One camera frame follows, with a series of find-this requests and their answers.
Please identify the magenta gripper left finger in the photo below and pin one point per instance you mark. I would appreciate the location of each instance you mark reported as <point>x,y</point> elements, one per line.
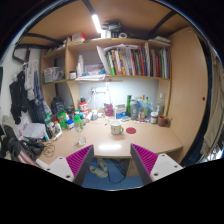
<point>74,167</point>

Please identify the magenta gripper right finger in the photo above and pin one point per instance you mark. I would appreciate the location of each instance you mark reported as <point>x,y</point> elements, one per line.
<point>152,167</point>

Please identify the grey slippers on floor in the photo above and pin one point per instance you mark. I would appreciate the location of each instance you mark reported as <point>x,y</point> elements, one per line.
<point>101,171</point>

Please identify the clear drinking glass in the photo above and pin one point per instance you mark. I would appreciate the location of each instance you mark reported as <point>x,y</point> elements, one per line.
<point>82,140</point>

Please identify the red round coaster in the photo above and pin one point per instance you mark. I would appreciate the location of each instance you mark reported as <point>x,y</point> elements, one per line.
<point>130,130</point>

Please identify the wooden desk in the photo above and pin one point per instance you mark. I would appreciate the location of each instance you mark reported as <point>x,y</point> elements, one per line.
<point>98,133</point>

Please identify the white green mug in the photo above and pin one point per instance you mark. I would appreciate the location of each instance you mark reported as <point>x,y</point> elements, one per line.
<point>116,127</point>

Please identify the green cap plastic bottle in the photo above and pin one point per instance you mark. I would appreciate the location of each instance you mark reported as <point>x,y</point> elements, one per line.
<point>78,125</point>

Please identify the brown ceramic mug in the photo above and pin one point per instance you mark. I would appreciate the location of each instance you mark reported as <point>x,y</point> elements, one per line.
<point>163,121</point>

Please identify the green packet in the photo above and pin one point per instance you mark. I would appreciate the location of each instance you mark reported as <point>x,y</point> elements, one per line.
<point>62,120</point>

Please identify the white lidded jar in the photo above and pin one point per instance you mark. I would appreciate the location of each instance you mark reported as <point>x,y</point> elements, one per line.
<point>153,118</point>

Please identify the grey tumbler bottle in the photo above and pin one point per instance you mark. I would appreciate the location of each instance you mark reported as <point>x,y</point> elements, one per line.
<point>134,109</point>

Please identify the blue white box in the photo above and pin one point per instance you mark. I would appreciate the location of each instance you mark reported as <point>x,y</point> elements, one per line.
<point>120,111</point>

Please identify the white paper sheet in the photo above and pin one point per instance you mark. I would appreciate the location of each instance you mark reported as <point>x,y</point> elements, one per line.
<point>34,130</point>

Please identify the red label jar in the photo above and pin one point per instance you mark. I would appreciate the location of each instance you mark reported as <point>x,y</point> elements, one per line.
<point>83,108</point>

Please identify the pink snack bag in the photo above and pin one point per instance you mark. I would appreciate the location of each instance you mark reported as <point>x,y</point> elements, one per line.
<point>108,109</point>

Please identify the dark green bottle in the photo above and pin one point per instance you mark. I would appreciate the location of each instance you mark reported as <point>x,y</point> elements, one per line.
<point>128,110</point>

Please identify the hanging dark clothes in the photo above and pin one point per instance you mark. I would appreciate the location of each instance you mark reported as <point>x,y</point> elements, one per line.
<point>26,95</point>

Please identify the clear storage box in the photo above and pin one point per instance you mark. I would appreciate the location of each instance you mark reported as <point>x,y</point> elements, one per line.
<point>52,74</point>

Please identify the row of books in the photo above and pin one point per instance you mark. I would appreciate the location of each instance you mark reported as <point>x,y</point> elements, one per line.
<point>135,60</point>

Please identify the wooden bookshelf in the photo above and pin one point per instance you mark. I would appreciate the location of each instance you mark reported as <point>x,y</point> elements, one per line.
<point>69,53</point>

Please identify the red white box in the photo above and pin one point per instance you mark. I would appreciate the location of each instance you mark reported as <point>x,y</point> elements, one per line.
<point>78,37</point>

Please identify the fluorescent tube light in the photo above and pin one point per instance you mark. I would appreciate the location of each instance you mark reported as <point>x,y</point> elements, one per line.
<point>96,23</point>

